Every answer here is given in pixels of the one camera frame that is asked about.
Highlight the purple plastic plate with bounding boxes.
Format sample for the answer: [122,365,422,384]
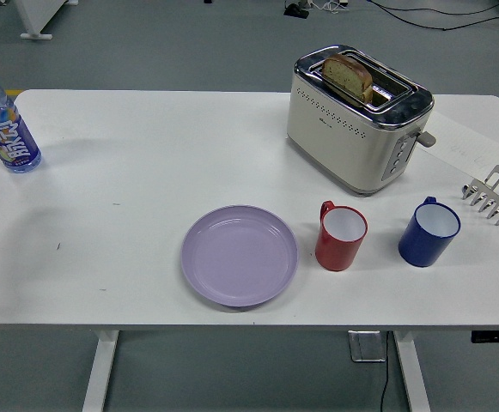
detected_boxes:
[180,205,300,308]

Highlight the blue drink bottle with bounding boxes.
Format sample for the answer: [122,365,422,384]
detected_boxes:
[0,67,43,173]

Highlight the white background furniture leg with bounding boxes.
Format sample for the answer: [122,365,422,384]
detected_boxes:
[0,0,78,40]

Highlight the red enamel mug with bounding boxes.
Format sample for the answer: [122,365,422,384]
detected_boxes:
[315,200,368,272]

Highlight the cream chrome toaster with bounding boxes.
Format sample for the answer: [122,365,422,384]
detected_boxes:
[286,43,438,197]

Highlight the black device on floor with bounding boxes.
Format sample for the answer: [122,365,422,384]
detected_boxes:
[283,2,310,19]

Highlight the brown bread slice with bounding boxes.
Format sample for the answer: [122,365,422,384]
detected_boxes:
[320,52,374,103]

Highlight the silver box under table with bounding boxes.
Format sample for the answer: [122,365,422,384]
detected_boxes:
[347,330,387,364]

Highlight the blue enamel mug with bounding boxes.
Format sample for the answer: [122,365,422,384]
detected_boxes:
[398,196,462,268]

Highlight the white paper sheet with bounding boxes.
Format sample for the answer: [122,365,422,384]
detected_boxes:
[420,109,499,181]

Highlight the silver metal toast rack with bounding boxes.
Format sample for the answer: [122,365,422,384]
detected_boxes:
[461,164,499,227]

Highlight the white floor cables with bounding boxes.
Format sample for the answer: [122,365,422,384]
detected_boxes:
[308,0,350,13]

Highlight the black cable under table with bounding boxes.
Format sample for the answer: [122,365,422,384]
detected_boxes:
[380,332,393,412]

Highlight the black floor cable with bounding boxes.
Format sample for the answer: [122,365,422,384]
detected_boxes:
[367,0,499,32]

